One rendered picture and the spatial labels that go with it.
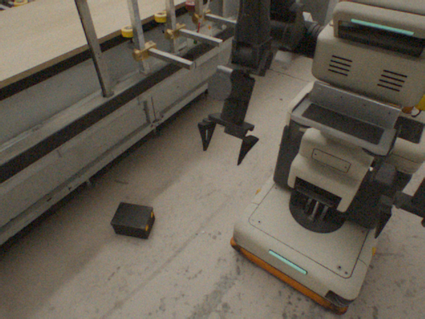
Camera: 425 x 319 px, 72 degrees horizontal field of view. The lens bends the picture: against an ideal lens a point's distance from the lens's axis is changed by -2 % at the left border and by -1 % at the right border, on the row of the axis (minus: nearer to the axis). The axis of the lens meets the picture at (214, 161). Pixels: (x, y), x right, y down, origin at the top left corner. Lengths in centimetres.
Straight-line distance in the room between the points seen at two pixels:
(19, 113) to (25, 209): 58
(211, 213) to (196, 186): 24
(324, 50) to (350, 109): 17
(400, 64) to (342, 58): 13
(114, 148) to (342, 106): 156
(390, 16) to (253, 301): 132
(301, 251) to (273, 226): 17
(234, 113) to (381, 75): 37
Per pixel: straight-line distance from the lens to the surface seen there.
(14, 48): 175
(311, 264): 143
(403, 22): 71
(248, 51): 66
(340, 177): 103
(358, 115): 86
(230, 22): 190
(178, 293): 162
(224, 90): 60
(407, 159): 126
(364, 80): 84
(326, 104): 87
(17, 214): 194
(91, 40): 145
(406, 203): 64
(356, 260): 151
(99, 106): 153
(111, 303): 167
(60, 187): 196
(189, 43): 192
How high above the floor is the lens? 151
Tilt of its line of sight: 46 degrees down
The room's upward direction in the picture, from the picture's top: straight up
